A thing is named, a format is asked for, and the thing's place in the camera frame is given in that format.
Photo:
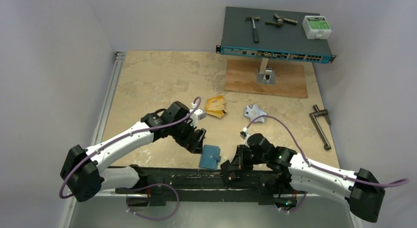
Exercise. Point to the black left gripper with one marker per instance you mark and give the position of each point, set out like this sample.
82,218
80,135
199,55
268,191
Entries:
194,145

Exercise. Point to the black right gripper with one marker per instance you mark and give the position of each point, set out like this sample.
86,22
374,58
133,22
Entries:
239,160

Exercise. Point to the blue leather card holder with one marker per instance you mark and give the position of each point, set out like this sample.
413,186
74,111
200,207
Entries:
210,157

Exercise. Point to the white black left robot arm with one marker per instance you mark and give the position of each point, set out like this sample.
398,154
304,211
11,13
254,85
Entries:
86,171

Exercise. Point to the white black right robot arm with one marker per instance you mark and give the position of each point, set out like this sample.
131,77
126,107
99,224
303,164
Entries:
359,189

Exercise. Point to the orange credit card stack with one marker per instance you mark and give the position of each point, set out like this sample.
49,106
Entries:
216,106

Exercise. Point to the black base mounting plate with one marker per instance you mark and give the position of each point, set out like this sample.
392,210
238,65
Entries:
160,185

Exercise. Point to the plywood board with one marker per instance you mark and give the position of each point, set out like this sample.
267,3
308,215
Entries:
290,80

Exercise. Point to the small grey hammer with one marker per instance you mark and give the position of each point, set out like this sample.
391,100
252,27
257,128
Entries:
254,29

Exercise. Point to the dark metal clamp tool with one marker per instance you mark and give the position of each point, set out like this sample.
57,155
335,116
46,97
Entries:
279,21

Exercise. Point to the white green electrical box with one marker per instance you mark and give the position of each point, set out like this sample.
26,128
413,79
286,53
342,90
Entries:
316,27

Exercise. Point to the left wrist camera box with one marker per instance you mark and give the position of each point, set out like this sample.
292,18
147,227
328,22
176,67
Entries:
197,113

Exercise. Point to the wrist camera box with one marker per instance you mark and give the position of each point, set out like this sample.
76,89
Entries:
197,113
244,134

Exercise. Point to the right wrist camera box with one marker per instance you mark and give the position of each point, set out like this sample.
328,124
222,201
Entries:
244,134

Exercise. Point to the aluminium frame rail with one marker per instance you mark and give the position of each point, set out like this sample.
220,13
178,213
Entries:
150,80

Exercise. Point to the metal stand post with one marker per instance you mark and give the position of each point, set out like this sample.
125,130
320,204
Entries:
265,74

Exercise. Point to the grey metal crank handle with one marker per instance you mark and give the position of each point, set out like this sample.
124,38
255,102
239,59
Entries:
321,113

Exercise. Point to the blue network switch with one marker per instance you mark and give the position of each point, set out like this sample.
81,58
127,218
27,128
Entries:
285,43

